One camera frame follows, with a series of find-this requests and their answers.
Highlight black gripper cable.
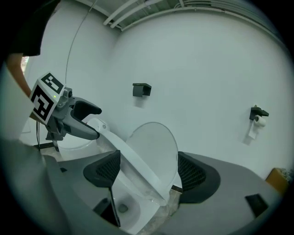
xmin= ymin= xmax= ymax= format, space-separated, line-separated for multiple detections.
xmin=35 ymin=120 xmax=41 ymax=150

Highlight black toilet paper holder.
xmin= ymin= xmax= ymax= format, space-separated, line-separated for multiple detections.
xmin=249 ymin=105 xmax=270 ymax=121

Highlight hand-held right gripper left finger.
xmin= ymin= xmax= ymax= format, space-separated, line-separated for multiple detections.
xmin=43 ymin=150 xmax=121 ymax=228

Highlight white ceiling pipes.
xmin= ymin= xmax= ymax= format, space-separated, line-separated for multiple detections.
xmin=103 ymin=0 xmax=283 ymax=45

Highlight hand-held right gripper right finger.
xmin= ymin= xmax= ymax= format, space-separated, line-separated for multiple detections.
xmin=160 ymin=151 xmax=283 ymax=235

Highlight white toilet bowl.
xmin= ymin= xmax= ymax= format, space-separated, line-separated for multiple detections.
xmin=111 ymin=165 xmax=171 ymax=235

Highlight white toilet lid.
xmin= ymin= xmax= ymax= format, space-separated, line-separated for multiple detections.
xmin=125 ymin=121 xmax=179 ymax=194

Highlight large brown cardboard box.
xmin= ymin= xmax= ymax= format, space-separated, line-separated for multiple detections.
xmin=266 ymin=168 xmax=289 ymax=197

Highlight black wall tissue holder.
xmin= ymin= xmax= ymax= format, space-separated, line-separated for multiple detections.
xmin=132 ymin=83 xmax=152 ymax=98

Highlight person's black shirt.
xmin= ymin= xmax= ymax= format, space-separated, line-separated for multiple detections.
xmin=9 ymin=0 xmax=62 ymax=57

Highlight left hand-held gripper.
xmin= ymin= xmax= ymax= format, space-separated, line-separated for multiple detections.
xmin=29 ymin=72 xmax=102 ymax=141

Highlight person's left forearm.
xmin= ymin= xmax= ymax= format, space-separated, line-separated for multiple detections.
xmin=6 ymin=53 xmax=32 ymax=98

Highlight thin hanging cable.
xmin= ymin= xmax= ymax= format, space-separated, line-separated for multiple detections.
xmin=65 ymin=0 xmax=98 ymax=87

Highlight person's arm in grey sleeve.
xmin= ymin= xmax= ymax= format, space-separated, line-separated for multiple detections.
xmin=0 ymin=66 xmax=69 ymax=235

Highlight white toilet paper roll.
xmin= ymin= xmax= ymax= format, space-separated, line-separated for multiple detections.
xmin=249 ymin=115 xmax=267 ymax=140

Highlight white toilet seat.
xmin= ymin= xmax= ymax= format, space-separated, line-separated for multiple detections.
xmin=99 ymin=130 xmax=170 ymax=207

